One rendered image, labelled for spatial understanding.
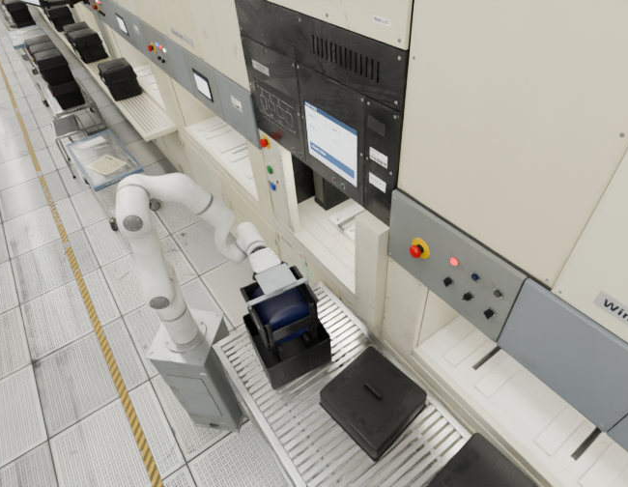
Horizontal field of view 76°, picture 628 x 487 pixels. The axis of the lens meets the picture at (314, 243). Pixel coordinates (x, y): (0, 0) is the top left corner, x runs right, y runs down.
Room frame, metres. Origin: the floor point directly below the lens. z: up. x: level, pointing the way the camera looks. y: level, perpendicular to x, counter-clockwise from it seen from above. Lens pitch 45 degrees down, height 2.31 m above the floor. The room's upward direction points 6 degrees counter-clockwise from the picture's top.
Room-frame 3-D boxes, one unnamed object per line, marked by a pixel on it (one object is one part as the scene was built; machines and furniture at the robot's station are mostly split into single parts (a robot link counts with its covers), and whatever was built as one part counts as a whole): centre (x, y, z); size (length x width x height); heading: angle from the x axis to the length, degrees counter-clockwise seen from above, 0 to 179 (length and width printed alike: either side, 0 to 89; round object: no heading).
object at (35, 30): (5.89, 3.44, 0.41); 0.81 x 0.47 x 0.82; 32
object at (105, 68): (3.70, 1.57, 0.93); 0.30 x 0.28 x 0.26; 28
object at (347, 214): (1.57, -0.23, 0.89); 0.22 x 0.21 x 0.04; 121
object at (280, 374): (0.93, 0.15, 0.85); 0.28 x 0.28 x 0.17; 23
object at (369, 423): (0.66, -0.16, 0.83); 0.29 x 0.29 x 0.13; 38
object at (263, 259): (1.03, 0.19, 1.22); 0.11 x 0.10 x 0.07; 24
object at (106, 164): (3.08, 1.71, 0.47); 0.31 x 0.23 x 0.02; 53
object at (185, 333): (1.06, 0.62, 0.85); 0.19 x 0.19 x 0.18
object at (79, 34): (4.72, 2.19, 0.93); 0.30 x 0.28 x 0.26; 34
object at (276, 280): (0.93, 0.15, 1.08); 0.24 x 0.20 x 0.32; 113
